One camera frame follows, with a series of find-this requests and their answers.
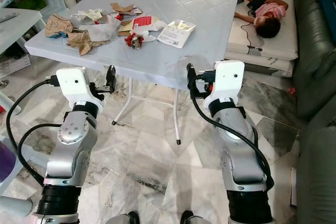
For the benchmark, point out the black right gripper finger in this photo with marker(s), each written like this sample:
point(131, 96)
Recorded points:
point(191, 78)

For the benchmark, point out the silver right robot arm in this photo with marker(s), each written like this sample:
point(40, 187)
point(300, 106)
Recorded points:
point(241, 166)

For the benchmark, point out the purple rubbish bin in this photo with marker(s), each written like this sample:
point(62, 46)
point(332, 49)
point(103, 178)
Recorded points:
point(6, 162)

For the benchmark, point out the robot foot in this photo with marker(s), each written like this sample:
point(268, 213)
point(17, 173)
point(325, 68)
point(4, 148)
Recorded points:
point(194, 219)
point(126, 219)

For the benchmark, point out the flat grey object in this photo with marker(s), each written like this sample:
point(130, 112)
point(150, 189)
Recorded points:
point(8, 17)

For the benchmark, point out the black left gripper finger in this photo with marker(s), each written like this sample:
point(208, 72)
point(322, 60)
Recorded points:
point(111, 78)

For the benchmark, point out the torn brown cardboard scrap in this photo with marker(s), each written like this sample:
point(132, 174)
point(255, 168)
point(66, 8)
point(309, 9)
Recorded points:
point(123, 8)

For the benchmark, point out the light blue plastic chair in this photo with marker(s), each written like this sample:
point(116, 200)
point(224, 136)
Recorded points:
point(21, 153)

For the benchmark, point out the red wrapper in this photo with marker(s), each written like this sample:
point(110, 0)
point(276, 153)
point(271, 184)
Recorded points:
point(134, 40)

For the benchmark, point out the crumpled cream tissue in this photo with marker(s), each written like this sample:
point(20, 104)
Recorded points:
point(89, 14)

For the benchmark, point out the crumpled white plastic bag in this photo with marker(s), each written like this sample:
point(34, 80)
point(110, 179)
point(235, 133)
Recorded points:
point(106, 29)

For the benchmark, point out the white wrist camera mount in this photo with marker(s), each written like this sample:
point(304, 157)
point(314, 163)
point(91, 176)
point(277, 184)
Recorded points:
point(228, 80)
point(73, 83)

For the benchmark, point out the red and white packet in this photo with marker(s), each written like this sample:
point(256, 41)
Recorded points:
point(144, 23)

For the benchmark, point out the sleeping child in pink shirt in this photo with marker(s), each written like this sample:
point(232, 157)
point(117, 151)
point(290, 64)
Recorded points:
point(268, 17)

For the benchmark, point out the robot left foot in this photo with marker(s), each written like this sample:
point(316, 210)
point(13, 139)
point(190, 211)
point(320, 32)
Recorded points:
point(126, 219)

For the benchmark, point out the large crumpled brown paper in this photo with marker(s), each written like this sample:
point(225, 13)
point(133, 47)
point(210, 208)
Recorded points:
point(84, 41)

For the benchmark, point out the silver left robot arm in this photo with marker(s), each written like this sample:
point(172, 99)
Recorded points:
point(68, 156)

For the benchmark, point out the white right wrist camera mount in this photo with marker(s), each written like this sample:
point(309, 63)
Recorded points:
point(228, 80)

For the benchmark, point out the small crumpled brown paper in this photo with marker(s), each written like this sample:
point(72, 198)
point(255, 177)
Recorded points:
point(56, 25)

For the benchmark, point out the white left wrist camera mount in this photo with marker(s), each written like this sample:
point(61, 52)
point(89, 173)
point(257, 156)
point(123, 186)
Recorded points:
point(73, 83)

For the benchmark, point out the dark green sofa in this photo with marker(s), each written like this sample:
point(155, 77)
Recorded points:
point(315, 51)

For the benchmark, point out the small white side table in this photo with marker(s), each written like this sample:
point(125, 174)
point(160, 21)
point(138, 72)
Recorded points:
point(10, 32)

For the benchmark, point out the small red floor object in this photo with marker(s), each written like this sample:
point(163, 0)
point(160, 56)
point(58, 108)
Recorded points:
point(291, 91)

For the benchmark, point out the flat brown paper piece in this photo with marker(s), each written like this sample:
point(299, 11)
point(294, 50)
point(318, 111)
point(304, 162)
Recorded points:
point(125, 28)

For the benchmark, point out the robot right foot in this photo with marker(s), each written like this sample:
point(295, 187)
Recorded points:
point(194, 219)

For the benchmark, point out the white floor mattress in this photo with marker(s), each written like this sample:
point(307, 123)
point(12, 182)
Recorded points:
point(252, 45)

